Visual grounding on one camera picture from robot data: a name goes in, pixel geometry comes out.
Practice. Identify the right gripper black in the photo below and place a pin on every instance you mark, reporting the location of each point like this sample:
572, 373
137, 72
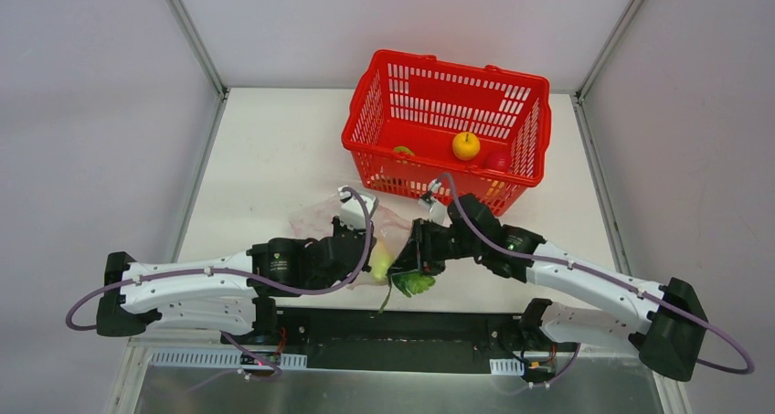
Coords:
425, 246

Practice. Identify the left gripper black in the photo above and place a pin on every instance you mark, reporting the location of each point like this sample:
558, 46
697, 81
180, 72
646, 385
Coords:
354, 245

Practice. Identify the clear pink zip top bag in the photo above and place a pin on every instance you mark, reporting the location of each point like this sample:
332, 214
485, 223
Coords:
389, 232

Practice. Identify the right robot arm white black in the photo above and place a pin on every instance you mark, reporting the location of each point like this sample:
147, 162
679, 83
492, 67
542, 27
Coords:
659, 323

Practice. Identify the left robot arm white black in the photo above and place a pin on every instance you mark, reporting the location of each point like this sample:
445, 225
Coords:
233, 293

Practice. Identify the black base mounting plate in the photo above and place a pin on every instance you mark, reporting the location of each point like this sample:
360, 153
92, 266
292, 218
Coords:
363, 340

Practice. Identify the green vegetable in basket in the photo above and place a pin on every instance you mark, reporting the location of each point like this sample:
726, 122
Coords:
403, 151

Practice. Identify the yellow orange fruit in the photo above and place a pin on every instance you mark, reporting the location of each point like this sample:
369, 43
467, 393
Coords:
465, 146

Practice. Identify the red apple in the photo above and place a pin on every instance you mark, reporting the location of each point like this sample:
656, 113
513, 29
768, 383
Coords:
498, 161

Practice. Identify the red plastic shopping basket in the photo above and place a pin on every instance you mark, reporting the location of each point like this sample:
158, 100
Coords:
421, 102

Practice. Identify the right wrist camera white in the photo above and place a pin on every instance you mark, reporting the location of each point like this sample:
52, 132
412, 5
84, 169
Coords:
437, 211

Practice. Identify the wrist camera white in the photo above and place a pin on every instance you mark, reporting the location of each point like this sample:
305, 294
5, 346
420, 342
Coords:
437, 211
351, 213

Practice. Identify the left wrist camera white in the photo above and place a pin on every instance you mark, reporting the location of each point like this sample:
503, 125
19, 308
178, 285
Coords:
351, 213

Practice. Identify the left aluminium frame post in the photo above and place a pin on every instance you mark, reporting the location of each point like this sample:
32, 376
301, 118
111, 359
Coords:
196, 44

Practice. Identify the aluminium frame post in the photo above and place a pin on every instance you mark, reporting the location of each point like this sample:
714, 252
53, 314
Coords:
626, 18
196, 44

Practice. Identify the right aluminium frame post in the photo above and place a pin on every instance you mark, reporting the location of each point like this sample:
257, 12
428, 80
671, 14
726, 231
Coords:
626, 18

